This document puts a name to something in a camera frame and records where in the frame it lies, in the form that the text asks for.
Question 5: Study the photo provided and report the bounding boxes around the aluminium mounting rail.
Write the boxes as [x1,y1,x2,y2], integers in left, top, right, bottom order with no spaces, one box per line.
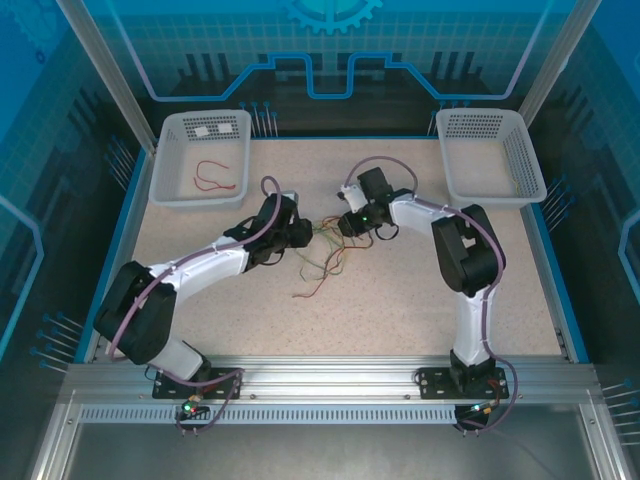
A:
[64,354,596,401]

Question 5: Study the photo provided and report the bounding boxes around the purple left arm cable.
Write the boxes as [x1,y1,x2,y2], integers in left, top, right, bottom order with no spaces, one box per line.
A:
[107,174,284,436]

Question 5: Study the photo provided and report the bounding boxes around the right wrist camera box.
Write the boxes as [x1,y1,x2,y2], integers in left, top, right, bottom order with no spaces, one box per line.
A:
[338,182,369,212]

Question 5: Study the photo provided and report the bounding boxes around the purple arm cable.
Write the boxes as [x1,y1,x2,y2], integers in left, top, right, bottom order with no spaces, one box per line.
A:
[107,174,284,436]
[345,155,519,435]

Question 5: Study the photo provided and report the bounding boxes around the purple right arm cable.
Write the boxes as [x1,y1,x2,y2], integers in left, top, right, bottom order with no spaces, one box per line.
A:
[345,155,519,435]

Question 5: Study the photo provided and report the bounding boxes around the slotted grey cable duct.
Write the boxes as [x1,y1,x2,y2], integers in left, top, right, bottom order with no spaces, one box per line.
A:
[79,405,459,425]

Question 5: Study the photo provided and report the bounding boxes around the aluminium frame post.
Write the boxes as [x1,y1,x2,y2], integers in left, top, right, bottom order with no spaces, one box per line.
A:
[55,0,157,154]
[517,0,604,116]

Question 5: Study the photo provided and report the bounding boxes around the grey plastic basket with stickers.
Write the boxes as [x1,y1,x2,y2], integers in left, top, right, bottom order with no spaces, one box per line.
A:
[149,109,253,210]

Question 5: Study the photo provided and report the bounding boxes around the red wire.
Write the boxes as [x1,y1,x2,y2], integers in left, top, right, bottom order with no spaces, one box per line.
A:
[319,214,376,251]
[193,159,236,192]

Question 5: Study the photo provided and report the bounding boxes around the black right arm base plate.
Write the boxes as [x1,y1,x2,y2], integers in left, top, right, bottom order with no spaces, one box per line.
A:
[417,367,510,400]

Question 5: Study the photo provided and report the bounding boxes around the metal sheet front panel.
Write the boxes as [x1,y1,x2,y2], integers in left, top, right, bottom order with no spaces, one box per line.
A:
[29,419,616,480]

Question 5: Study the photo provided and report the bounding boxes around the grey plastic basket plain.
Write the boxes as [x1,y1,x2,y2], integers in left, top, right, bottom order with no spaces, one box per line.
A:
[435,107,548,205]

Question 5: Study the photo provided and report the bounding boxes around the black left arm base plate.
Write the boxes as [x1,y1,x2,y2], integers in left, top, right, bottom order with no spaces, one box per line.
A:
[152,367,245,400]

